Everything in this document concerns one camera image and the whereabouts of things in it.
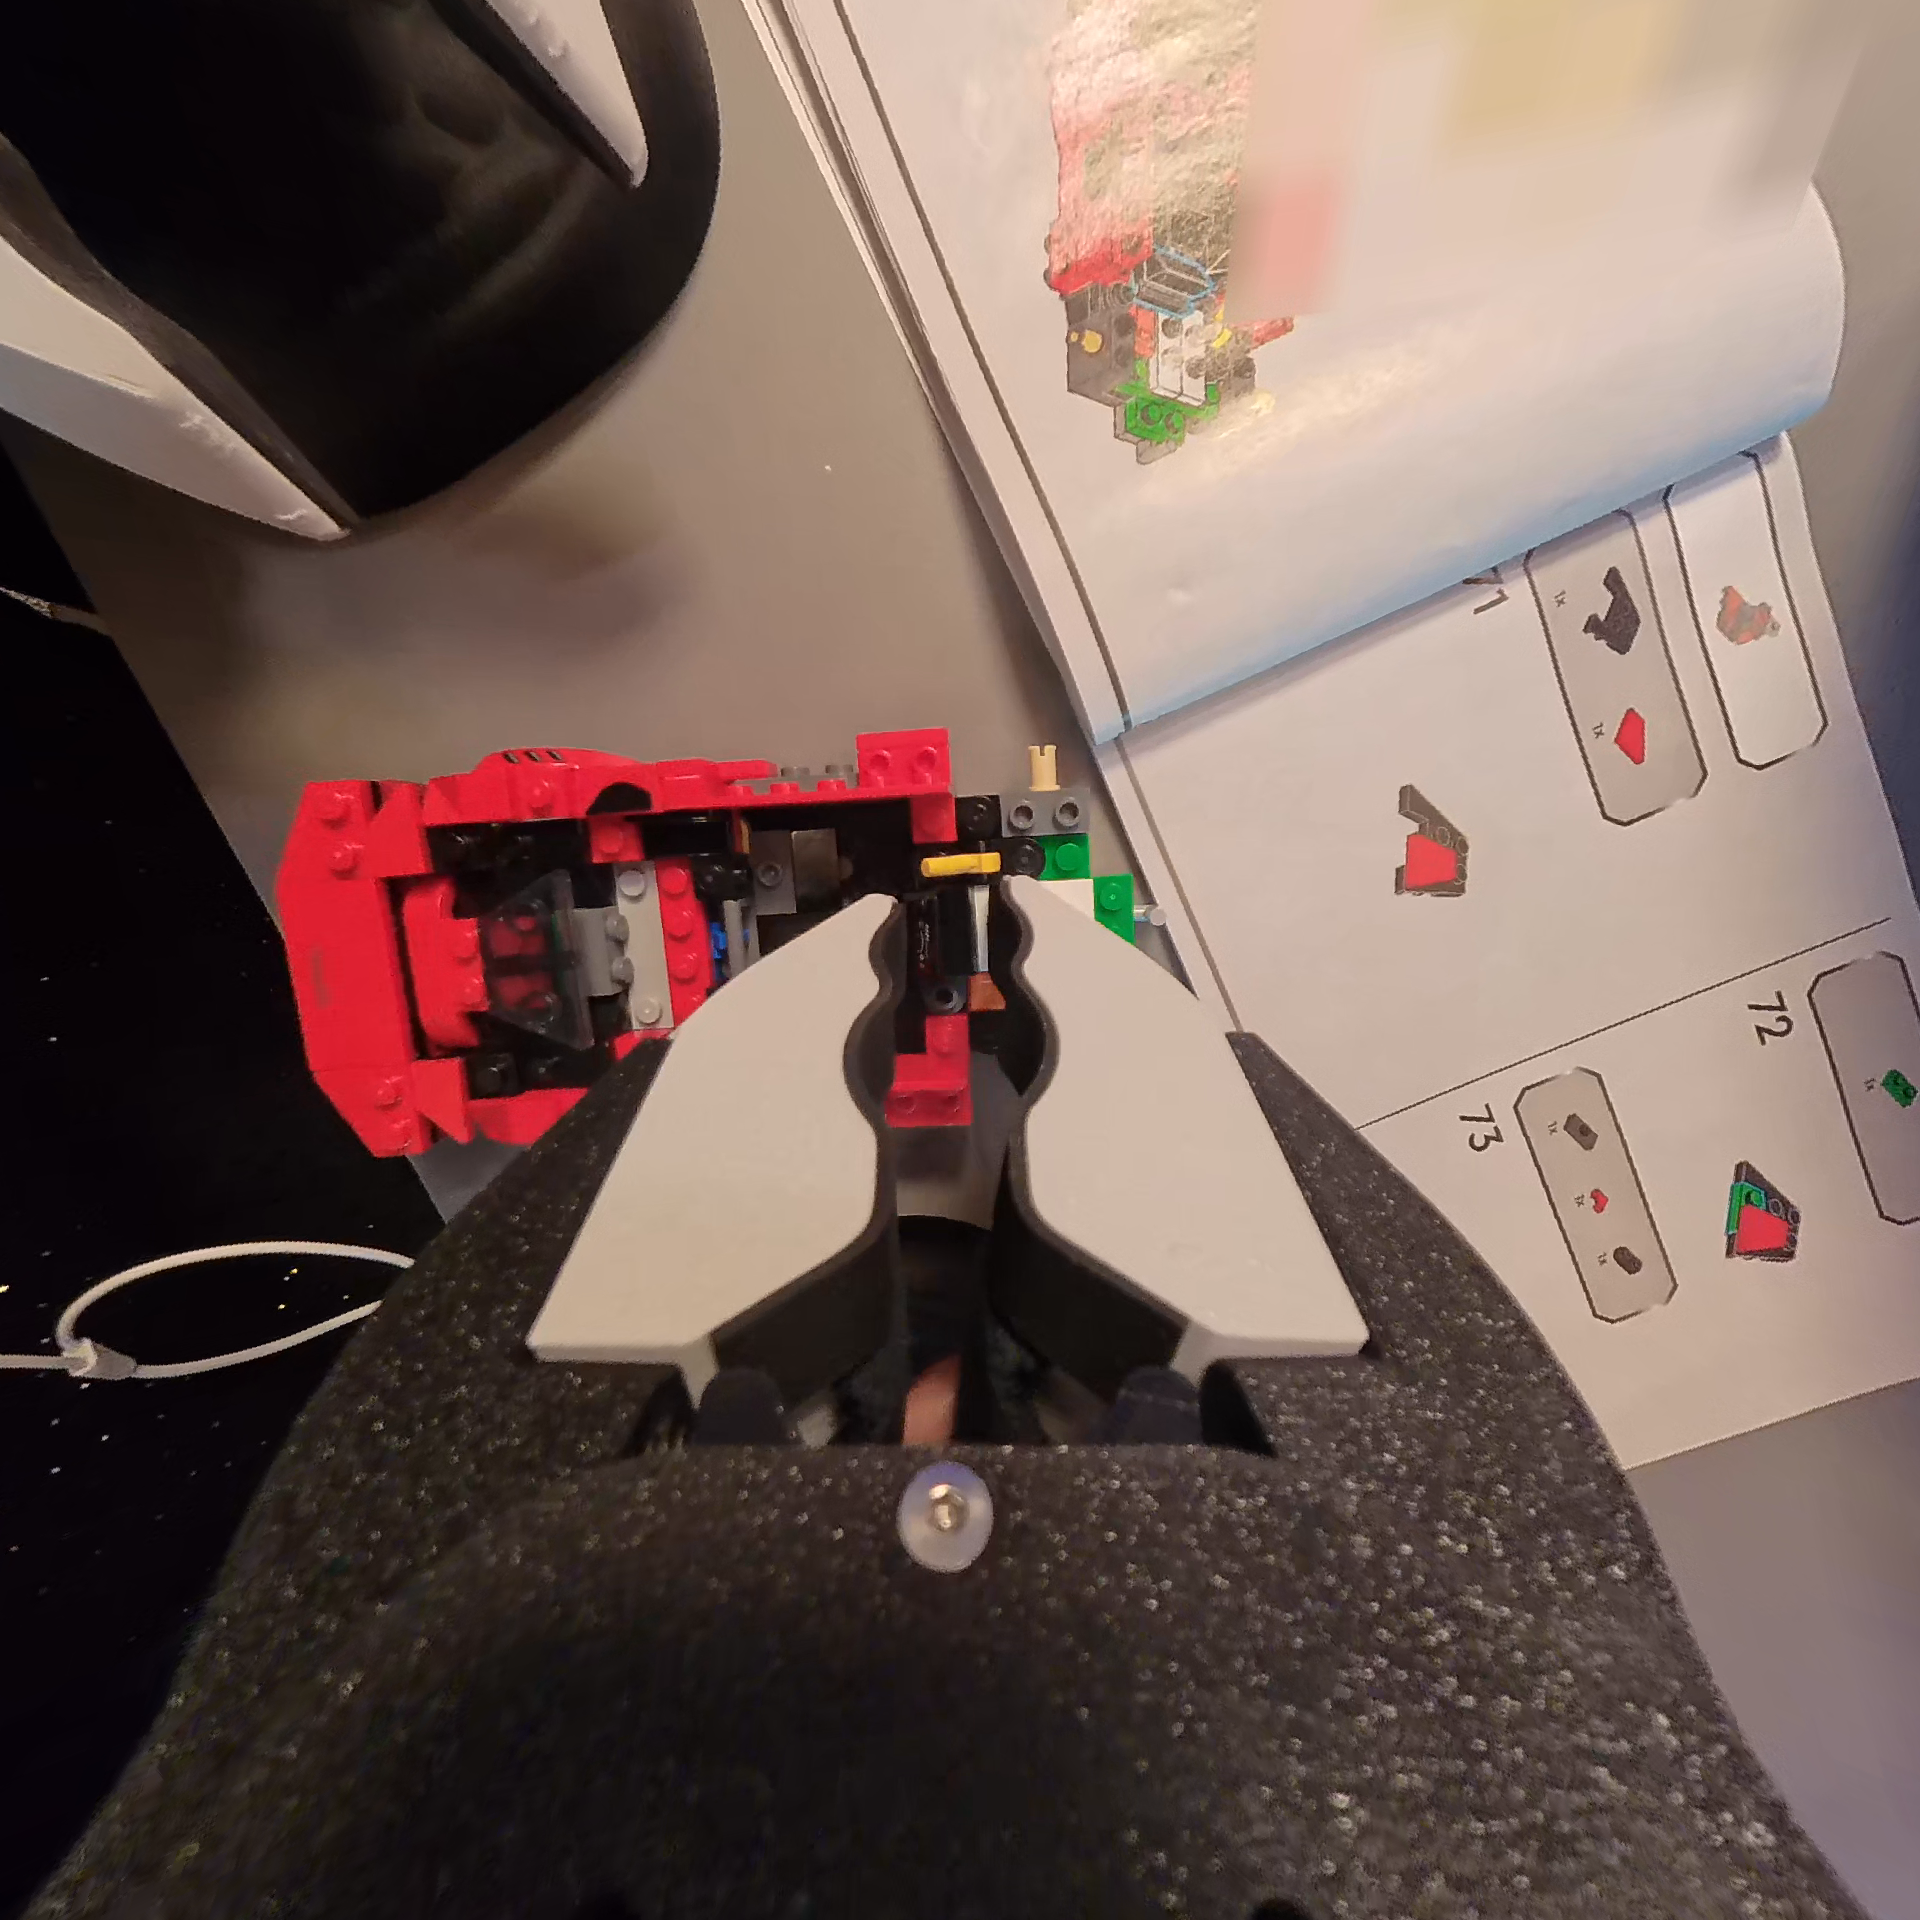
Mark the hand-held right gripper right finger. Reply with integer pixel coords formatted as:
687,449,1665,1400
982,872,1374,1403

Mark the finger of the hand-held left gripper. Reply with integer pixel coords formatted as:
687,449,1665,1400
0,238,366,540
431,0,650,191

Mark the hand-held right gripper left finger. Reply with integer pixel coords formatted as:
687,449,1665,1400
526,891,905,1403

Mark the lego instruction booklet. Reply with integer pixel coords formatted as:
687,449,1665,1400
742,0,1920,1472

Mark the red lego car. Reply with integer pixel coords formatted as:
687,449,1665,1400
274,729,1164,1163

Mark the black foam cushion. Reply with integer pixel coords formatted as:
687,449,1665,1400
0,0,724,529

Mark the white cord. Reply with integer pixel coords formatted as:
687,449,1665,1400
0,1240,414,1379

